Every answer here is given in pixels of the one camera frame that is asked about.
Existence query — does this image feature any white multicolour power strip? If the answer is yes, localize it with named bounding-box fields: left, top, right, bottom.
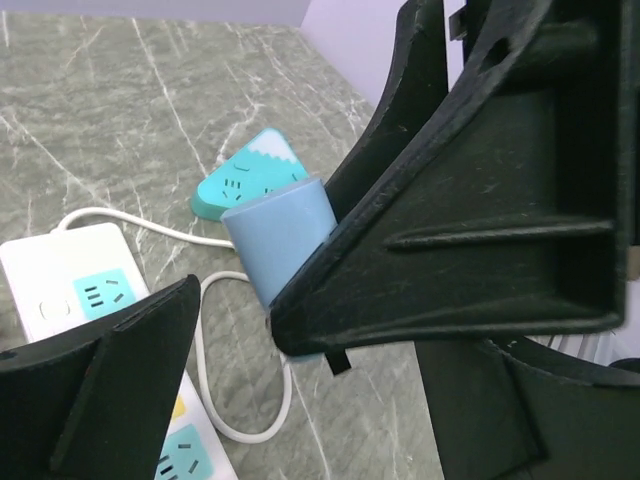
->
left=1, top=223, right=235, bottom=479

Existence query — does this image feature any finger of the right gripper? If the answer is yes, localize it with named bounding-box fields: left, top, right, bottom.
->
left=269, top=1, right=639, bottom=356
left=325, top=0, right=448, bottom=221

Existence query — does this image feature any teal triangular socket adapter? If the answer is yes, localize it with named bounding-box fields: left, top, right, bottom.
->
left=191, top=128, right=309, bottom=221

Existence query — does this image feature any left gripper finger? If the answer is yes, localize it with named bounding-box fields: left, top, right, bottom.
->
left=1, top=275, right=201, bottom=479

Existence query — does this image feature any blue charger plug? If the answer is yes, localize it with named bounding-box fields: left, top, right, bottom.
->
left=221, top=177, right=337, bottom=314

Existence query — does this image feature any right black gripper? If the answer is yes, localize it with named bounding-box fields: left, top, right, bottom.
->
left=414, top=0, right=640, bottom=480

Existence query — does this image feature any white power strip cable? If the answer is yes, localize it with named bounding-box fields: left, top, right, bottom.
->
left=52, top=207, right=294, bottom=445

